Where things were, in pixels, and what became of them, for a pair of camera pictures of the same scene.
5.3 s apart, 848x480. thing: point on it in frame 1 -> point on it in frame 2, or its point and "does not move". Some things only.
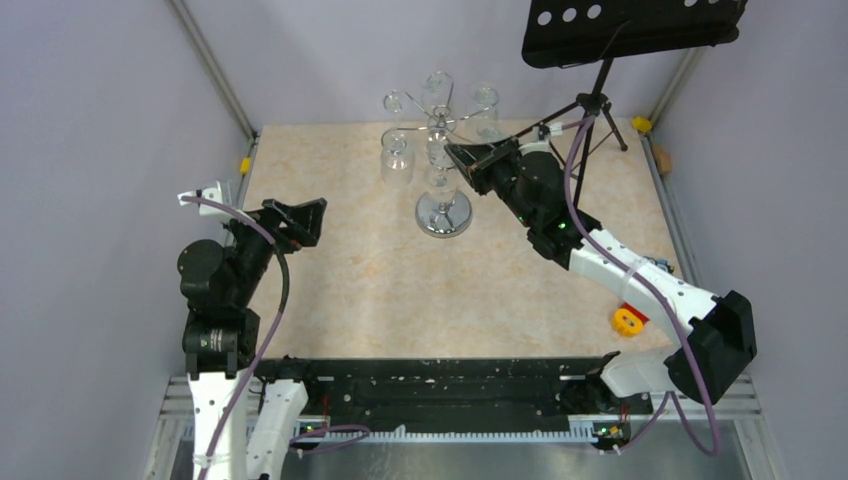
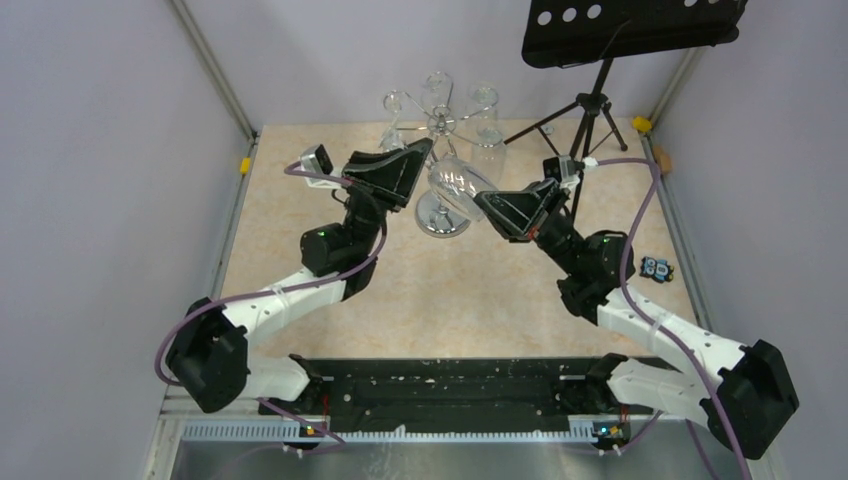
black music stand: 566,33 does not move
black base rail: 455,391 does not move
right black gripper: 476,162 -> 515,211
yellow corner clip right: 642,124 does not move
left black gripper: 270,218 -> 393,183
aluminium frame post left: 179,10 does not move
